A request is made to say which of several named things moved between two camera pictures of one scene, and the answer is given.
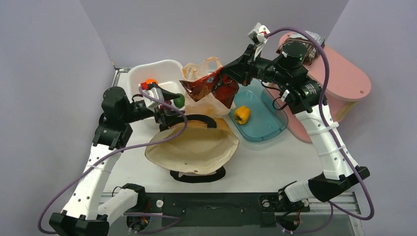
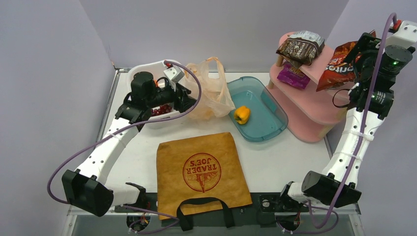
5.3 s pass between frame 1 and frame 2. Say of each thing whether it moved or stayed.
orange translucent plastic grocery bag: stayed
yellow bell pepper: stayed
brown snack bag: stayed
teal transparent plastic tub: stayed
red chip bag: moved
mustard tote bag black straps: moved
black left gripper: moved
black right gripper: moved
